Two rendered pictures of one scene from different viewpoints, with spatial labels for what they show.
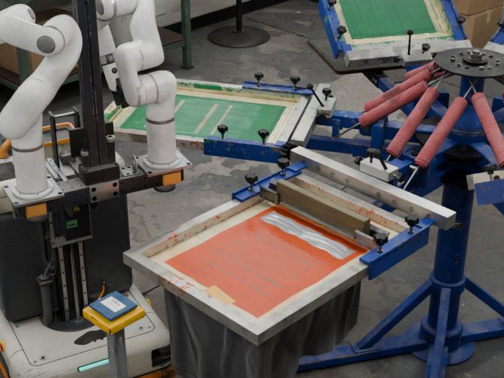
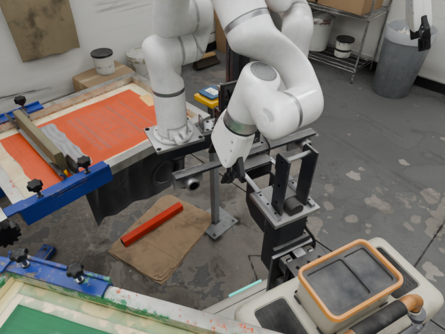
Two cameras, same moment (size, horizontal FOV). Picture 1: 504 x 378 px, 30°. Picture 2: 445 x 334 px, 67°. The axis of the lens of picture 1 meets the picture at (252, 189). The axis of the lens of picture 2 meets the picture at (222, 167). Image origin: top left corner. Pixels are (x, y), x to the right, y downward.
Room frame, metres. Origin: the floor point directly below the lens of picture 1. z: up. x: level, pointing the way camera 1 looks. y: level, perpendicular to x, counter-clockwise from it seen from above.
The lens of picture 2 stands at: (3.68, 0.47, 1.77)
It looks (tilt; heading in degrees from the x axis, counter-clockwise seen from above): 41 degrees down; 181
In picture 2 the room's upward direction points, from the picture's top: straight up
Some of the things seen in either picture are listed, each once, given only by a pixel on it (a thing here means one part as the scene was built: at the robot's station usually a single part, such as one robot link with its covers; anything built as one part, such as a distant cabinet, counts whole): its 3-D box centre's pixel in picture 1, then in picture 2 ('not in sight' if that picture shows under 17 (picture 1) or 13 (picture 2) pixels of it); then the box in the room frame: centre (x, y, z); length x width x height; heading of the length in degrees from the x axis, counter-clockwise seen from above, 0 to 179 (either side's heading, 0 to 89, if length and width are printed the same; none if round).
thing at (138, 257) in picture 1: (278, 245); (93, 127); (2.53, -0.08, 0.97); 0.79 x 0.58 x 0.04; 136
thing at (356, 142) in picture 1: (307, 142); not in sight; (3.44, -0.22, 0.90); 1.24 x 0.06 x 0.06; 76
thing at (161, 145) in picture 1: (159, 138); (173, 114); (2.81, 0.31, 1.21); 0.16 x 0.13 x 0.15; 28
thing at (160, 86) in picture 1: (157, 96); (168, 61); (2.79, 0.31, 1.37); 0.13 x 0.10 x 0.16; 127
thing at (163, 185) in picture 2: not in sight; (136, 175); (2.62, 0.08, 0.79); 0.46 x 0.09 x 0.33; 136
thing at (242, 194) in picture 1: (267, 189); (67, 189); (2.90, -0.05, 0.98); 0.30 x 0.05 x 0.07; 136
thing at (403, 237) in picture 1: (394, 249); (7, 122); (2.51, -0.45, 0.98); 0.30 x 0.05 x 0.07; 136
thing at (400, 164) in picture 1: (388, 175); not in sight; (2.93, -0.48, 1.02); 0.17 x 0.06 x 0.05; 136
